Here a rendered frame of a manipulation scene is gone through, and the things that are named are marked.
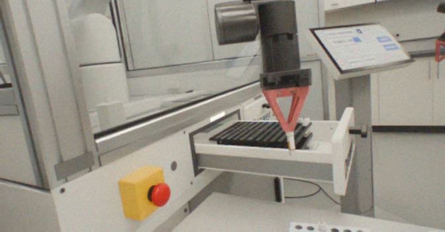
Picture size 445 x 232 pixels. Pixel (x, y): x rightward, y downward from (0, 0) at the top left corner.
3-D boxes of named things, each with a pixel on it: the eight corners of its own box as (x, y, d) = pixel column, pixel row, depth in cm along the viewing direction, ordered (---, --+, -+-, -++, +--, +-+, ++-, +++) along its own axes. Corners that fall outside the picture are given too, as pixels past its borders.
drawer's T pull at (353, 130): (367, 128, 64) (367, 122, 63) (367, 138, 57) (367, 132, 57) (350, 128, 65) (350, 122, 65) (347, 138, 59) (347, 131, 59)
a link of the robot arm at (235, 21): (277, -37, 46) (271, 10, 53) (208, -30, 45) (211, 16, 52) (300, 0, 38) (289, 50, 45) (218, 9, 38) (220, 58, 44)
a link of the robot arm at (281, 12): (300, -10, 41) (287, 0, 46) (253, -5, 40) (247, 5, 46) (304, 38, 41) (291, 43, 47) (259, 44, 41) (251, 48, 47)
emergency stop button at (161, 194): (174, 200, 50) (171, 179, 49) (159, 212, 47) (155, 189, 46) (161, 197, 51) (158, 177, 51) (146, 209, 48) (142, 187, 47)
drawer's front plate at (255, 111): (277, 118, 119) (274, 93, 117) (250, 138, 94) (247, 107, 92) (273, 118, 120) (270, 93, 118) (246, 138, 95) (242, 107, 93)
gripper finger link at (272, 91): (270, 137, 43) (263, 77, 42) (264, 128, 50) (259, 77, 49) (314, 132, 43) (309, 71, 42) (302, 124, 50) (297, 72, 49)
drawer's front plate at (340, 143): (355, 146, 76) (353, 107, 74) (344, 197, 51) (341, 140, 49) (347, 146, 77) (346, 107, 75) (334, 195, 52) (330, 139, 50)
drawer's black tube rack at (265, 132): (313, 144, 76) (311, 121, 75) (297, 170, 61) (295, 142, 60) (240, 140, 87) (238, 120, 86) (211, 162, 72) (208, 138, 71)
